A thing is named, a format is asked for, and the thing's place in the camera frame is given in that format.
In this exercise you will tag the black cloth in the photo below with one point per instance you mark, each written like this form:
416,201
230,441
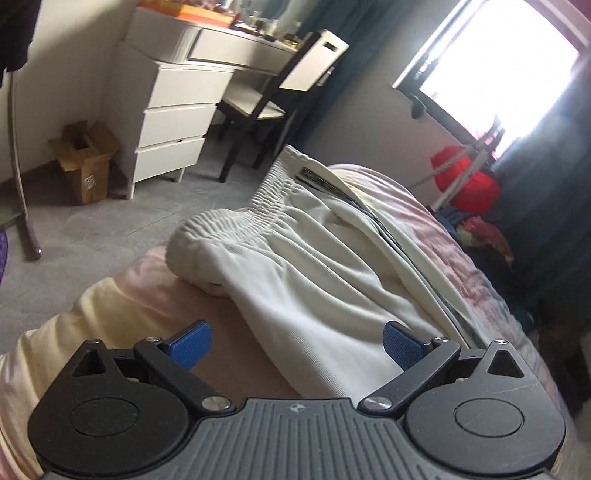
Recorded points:
418,108

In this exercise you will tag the white dressing table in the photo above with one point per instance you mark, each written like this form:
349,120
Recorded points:
171,120

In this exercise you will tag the white and dark chair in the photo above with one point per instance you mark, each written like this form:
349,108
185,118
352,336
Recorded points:
314,64

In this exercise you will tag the red bag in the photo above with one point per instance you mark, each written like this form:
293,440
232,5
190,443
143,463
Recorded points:
475,189

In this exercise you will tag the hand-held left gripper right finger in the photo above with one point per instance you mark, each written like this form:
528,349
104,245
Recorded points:
404,344

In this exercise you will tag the row of cosmetic bottles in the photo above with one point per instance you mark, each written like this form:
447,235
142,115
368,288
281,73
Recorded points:
263,23

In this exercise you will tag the metal rack pole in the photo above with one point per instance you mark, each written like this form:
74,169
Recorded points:
18,170

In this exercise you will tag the orange tray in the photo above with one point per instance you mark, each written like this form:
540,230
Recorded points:
194,9

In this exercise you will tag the pile of colourful clothes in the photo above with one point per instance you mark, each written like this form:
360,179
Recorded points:
485,230

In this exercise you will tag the dark framed window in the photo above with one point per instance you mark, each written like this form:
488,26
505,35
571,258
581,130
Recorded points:
498,69

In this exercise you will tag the bed with pastel sheet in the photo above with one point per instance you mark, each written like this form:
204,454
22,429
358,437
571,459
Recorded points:
115,300

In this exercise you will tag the white pants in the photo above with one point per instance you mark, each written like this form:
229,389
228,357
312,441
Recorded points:
300,277

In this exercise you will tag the black hanging garment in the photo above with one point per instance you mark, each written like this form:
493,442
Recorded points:
18,32

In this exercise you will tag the garment steamer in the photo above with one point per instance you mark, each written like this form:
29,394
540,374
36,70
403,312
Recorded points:
461,177

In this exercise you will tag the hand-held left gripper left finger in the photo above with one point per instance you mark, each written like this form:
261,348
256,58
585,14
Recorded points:
191,341

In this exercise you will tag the cardboard box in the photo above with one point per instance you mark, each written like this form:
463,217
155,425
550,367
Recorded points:
87,170

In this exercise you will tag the purple mat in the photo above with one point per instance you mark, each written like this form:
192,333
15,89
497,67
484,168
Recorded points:
2,254

